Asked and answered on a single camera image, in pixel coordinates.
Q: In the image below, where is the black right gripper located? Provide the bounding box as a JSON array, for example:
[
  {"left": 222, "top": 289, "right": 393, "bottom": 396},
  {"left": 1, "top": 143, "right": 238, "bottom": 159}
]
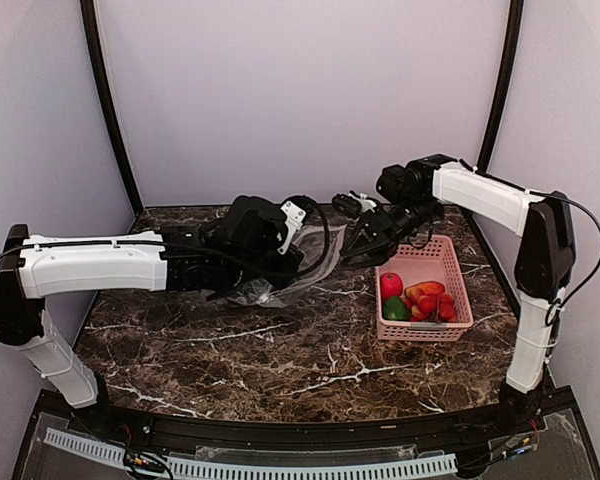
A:
[{"left": 341, "top": 196, "right": 441, "bottom": 269}]

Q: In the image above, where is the clear zip top bag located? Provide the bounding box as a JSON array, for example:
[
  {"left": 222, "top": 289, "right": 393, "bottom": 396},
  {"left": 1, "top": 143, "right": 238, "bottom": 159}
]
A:
[{"left": 224, "top": 223, "right": 349, "bottom": 309}]

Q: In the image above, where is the pink perforated plastic basket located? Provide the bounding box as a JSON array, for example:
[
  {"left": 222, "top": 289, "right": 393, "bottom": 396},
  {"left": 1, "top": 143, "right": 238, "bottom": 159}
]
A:
[{"left": 375, "top": 235, "right": 473, "bottom": 342}]

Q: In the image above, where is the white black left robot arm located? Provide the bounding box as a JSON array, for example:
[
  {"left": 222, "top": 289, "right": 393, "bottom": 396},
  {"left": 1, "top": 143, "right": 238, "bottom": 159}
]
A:
[{"left": 0, "top": 196, "right": 306, "bottom": 436}]

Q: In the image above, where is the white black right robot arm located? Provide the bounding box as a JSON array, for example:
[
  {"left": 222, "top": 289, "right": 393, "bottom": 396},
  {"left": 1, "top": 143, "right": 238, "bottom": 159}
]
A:
[{"left": 331, "top": 154, "right": 576, "bottom": 394}]

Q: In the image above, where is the orange yellow mango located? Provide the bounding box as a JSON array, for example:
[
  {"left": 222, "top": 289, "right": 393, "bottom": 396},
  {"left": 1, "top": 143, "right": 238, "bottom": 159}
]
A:
[{"left": 404, "top": 281, "right": 446, "bottom": 302}]

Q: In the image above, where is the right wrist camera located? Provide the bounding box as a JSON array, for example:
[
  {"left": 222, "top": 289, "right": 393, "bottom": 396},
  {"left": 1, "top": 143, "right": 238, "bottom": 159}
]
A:
[{"left": 331, "top": 190, "right": 379, "bottom": 219}]

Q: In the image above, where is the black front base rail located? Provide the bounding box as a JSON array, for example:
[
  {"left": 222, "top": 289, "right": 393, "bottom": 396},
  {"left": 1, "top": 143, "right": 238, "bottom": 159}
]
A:
[{"left": 29, "top": 387, "right": 581, "bottom": 469}]

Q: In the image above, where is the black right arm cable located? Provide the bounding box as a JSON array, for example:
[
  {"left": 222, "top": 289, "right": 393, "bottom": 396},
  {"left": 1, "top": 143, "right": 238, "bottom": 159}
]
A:
[{"left": 544, "top": 197, "right": 600, "bottom": 326}]

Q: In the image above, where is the white slotted cable duct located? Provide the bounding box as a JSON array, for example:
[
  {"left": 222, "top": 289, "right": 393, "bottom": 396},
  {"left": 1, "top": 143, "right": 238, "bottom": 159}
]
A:
[{"left": 44, "top": 428, "right": 458, "bottom": 480}]

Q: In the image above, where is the black left frame post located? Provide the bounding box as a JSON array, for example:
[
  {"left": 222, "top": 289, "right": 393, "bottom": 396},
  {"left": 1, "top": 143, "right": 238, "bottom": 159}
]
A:
[{"left": 79, "top": 0, "right": 144, "bottom": 218}]

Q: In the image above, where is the black frame post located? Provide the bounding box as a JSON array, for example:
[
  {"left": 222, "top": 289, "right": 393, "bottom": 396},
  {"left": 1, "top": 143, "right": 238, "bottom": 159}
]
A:
[
  {"left": 476, "top": 0, "right": 525, "bottom": 172},
  {"left": 79, "top": 0, "right": 144, "bottom": 218}
]

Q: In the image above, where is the black right frame post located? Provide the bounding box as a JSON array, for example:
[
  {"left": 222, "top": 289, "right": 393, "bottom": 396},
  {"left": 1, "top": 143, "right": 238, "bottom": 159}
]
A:
[{"left": 476, "top": 0, "right": 525, "bottom": 172}]

